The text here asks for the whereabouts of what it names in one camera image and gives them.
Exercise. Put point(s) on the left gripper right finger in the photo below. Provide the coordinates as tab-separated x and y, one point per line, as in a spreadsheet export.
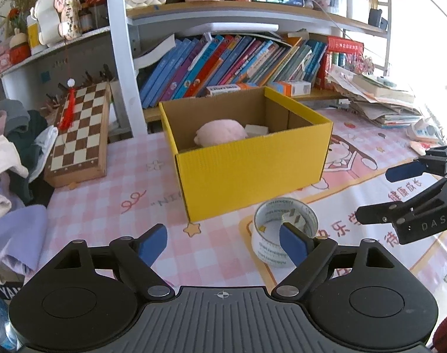
309	255

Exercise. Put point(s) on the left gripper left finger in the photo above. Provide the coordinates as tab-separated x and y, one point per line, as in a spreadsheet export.
135	257

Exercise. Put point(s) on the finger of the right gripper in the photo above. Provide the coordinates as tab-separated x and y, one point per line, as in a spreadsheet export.
429	206
415	169

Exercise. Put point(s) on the clear printed tape roll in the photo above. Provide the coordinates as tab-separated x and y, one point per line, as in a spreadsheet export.
267	222

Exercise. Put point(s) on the white sponge block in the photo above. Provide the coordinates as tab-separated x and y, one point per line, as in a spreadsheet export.
256	130

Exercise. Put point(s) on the pink plush toy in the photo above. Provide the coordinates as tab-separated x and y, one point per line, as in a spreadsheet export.
220	131

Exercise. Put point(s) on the stack of papers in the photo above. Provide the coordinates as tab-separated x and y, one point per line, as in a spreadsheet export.
382	105

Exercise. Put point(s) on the wooden chess board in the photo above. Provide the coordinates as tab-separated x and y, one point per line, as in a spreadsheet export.
80	153

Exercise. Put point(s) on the yellow cardboard box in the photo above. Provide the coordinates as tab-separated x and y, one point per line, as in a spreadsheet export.
220	179

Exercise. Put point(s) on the red tassel ornament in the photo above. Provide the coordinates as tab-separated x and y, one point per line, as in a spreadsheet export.
67	117

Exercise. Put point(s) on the blue white medicine box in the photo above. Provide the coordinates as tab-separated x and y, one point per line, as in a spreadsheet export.
291	88

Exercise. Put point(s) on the pile of clothes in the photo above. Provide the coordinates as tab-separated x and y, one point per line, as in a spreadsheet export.
26	140

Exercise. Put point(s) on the white orange toothbrush box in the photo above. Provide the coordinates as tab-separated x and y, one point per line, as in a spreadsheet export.
227	88

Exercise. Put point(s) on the row of leaning books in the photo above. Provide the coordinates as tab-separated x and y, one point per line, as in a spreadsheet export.
184	67

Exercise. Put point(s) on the white metal bookshelf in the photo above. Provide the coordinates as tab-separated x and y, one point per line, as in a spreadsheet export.
119	37

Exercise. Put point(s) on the white cat figurine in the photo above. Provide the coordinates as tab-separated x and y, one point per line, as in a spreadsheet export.
58	20

